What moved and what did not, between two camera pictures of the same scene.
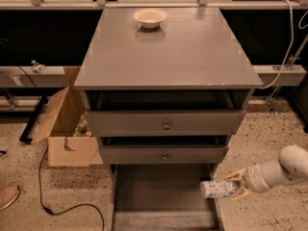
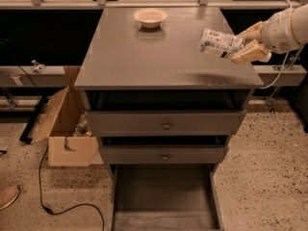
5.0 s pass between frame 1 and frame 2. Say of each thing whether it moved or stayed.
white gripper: moved
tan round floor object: stayed
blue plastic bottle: moved
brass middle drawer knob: stayed
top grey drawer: stayed
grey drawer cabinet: stayed
